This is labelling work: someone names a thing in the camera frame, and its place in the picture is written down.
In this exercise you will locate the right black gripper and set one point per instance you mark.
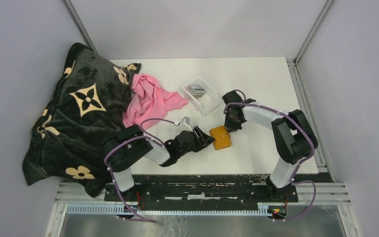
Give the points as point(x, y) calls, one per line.
point(229, 127)

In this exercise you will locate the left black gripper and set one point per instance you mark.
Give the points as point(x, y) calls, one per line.
point(203, 141)

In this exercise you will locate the yellow leather card holder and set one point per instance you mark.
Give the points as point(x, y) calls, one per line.
point(221, 136)

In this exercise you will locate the white plastic tray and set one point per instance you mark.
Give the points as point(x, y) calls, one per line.
point(206, 103)

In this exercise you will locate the stack of credit cards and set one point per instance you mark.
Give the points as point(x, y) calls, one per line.
point(196, 90)

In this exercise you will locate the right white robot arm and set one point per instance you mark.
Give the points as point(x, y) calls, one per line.
point(294, 138)

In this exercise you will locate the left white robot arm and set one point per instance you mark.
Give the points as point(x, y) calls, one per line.
point(124, 148)

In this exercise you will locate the pink cloth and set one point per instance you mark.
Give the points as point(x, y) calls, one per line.
point(150, 100)

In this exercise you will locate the black floral blanket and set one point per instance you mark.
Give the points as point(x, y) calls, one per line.
point(87, 106)

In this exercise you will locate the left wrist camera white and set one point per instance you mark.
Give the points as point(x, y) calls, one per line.
point(186, 123)

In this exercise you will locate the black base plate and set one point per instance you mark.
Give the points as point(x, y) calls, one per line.
point(202, 192)

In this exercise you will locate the white slotted cable duct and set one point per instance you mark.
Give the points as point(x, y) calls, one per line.
point(119, 209)

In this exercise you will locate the aluminium frame rail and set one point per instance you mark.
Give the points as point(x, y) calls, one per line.
point(330, 193)

